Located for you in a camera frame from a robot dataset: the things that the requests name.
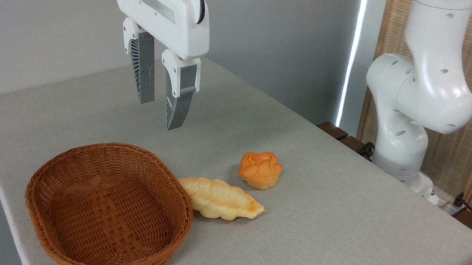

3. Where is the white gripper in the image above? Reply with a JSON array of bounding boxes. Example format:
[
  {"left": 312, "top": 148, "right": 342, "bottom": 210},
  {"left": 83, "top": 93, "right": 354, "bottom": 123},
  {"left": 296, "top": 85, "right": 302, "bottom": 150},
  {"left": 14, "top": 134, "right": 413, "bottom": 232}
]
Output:
[{"left": 82, "top": 0, "right": 217, "bottom": 135}]

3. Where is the round orange flower bun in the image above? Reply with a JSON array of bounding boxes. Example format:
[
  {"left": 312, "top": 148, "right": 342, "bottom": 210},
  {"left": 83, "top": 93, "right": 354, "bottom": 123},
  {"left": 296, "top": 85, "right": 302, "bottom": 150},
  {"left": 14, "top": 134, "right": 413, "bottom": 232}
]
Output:
[{"left": 235, "top": 148, "right": 285, "bottom": 194}]

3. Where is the leaf-shaped pale bread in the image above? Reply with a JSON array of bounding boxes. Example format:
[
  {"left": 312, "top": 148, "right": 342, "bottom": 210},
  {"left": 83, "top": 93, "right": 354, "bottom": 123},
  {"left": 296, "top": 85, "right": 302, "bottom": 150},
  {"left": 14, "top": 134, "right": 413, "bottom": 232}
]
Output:
[{"left": 172, "top": 172, "right": 270, "bottom": 228}]

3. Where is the brown wicker basket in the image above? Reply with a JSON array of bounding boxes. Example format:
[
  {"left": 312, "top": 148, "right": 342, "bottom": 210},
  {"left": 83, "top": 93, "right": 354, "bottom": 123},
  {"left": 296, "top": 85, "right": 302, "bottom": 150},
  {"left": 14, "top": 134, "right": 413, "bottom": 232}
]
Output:
[{"left": 13, "top": 129, "right": 204, "bottom": 265}]

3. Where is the dark brown wooden block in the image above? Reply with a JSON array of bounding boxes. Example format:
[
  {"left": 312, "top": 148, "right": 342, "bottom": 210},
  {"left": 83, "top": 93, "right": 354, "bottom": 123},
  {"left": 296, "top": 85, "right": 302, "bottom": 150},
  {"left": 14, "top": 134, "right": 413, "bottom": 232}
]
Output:
[
  {"left": 337, "top": 134, "right": 370, "bottom": 157},
  {"left": 316, "top": 120, "right": 351, "bottom": 142}
]

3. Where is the grey tablecloth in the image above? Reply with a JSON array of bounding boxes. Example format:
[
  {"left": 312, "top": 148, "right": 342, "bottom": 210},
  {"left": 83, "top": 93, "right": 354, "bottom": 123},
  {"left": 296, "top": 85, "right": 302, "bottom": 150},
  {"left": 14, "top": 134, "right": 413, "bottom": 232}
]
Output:
[{"left": 0, "top": 21, "right": 472, "bottom": 265}]

